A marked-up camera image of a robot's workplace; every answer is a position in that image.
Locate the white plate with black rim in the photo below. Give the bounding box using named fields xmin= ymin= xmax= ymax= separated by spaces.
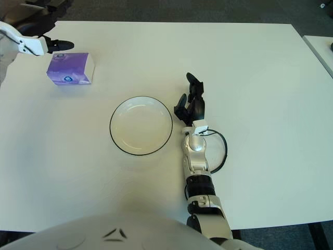
xmin=109 ymin=96 xmax=174 ymax=157

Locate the black table leg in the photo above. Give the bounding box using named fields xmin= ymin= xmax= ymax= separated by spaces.
xmin=308 ymin=222 xmax=330 ymax=250

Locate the grey robot torso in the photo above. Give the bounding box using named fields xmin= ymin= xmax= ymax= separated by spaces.
xmin=0 ymin=211 xmax=276 ymax=250

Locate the purple tissue paper pack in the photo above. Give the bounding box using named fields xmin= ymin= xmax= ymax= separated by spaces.
xmin=46 ymin=52 xmax=96 ymax=87

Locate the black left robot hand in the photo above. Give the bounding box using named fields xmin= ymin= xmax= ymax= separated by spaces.
xmin=43 ymin=35 xmax=75 ymax=54

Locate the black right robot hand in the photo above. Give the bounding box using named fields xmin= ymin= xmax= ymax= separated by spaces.
xmin=173 ymin=72 xmax=206 ymax=125

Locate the white side table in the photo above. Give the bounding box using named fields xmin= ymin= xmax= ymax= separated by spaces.
xmin=303 ymin=35 xmax=333 ymax=79

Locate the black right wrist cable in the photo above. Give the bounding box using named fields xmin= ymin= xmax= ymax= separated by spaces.
xmin=202 ymin=129 xmax=228 ymax=174

